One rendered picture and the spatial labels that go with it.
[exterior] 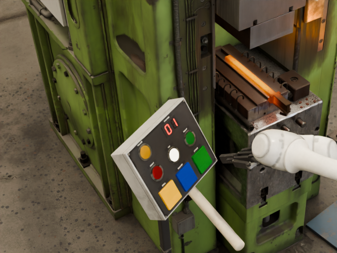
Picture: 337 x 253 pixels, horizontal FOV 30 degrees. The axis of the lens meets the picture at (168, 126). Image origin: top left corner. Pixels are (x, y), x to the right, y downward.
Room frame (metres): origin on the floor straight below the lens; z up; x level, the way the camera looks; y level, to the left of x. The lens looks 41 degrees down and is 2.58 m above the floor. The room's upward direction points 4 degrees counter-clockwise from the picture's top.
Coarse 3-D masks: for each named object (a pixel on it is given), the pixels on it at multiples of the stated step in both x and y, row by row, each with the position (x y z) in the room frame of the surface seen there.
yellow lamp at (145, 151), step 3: (141, 147) 1.52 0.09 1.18; (144, 147) 1.52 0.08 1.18; (147, 147) 1.53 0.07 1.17; (141, 150) 1.51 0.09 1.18; (144, 150) 1.52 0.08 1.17; (147, 150) 1.52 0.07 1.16; (141, 153) 1.50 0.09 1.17; (144, 153) 1.51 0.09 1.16; (147, 153) 1.52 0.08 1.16; (141, 156) 1.50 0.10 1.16; (144, 156) 1.50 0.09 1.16; (147, 156) 1.51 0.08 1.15
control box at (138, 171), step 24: (168, 120) 1.64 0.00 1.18; (192, 120) 1.70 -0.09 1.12; (144, 144) 1.53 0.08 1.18; (168, 144) 1.59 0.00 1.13; (192, 144) 1.64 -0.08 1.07; (120, 168) 1.49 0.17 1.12; (144, 168) 1.48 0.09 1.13; (168, 168) 1.53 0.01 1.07; (192, 168) 1.58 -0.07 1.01; (144, 192) 1.44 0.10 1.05
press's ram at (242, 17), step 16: (224, 0) 1.96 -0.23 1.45; (240, 0) 1.88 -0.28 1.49; (256, 0) 1.91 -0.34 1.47; (272, 0) 1.95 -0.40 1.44; (288, 0) 1.98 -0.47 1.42; (304, 0) 2.01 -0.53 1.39; (224, 16) 1.96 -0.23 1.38; (240, 16) 1.88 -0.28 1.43; (256, 16) 1.92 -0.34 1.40; (272, 16) 1.95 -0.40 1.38
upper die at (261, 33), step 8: (216, 16) 2.10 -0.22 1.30; (280, 16) 1.97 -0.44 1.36; (288, 16) 1.98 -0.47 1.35; (224, 24) 2.05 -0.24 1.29; (264, 24) 1.93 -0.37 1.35; (272, 24) 1.95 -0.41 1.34; (280, 24) 1.97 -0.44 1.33; (288, 24) 1.98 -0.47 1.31; (232, 32) 2.00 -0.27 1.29; (240, 32) 1.96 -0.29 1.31; (248, 32) 1.91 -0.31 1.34; (256, 32) 1.92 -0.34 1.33; (264, 32) 1.93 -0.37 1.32; (272, 32) 1.95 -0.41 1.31; (280, 32) 1.97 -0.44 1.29; (288, 32) 1.99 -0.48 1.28; (240, 40) 1.96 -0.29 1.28; (248, 40) 1.91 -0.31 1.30; (256, 40) 1.92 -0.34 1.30; (264, 40) 1.93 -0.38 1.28
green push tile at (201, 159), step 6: (198, 150) 1.63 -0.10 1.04; (204, 150) 1.64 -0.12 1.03; (192, 156) 1.61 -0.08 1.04; (198, 156) 1.61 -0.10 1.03; (204, 156) 1.63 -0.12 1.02; (198, 162) 1.60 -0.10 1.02; (204, 162) 1.61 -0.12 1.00; (210, 162) 1.63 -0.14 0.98; (198, 168) 1.58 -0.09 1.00; (204, 168) 1.60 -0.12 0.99
